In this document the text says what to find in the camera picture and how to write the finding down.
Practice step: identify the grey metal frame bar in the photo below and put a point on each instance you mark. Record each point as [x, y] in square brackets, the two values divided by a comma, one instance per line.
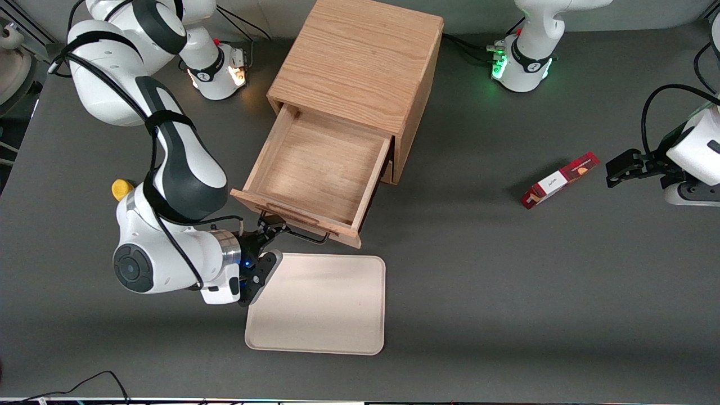
[28, 25]

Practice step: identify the large black hex key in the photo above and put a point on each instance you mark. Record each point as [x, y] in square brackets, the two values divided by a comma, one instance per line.
[306, 237]

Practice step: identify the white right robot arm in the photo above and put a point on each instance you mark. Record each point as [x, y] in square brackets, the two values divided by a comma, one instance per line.
[185, 169]

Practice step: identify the beige plastic tray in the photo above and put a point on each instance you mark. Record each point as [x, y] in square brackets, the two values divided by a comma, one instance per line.
[326, 304]

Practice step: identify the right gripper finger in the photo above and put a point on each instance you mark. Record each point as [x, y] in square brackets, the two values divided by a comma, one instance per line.
[278, 229]
[269, 223]

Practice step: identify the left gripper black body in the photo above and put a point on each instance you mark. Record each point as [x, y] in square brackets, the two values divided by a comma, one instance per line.
[651, 165]

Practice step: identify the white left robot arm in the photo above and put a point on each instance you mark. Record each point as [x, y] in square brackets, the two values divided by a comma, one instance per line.
[529, 67]

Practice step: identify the beige rounded object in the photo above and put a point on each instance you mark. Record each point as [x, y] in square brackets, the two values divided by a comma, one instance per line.
[14, 67]

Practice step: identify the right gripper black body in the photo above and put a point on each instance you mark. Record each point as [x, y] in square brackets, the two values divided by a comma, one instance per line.
[248, 244]

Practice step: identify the light wooden drawer cabinet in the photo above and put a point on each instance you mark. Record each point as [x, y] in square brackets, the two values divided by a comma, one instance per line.
[360, 56]

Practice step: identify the yellow round object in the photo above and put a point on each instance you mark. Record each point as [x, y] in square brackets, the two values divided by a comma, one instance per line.
[121, 189]

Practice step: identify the wooden drawer with box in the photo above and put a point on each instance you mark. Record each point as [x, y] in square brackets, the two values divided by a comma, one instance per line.
[320, 169]

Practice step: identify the red tartan cookie box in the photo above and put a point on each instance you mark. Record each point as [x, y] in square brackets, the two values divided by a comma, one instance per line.
[554, 183]

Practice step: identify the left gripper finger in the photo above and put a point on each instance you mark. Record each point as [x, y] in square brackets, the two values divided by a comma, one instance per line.
[624, 169]
[672, 181]

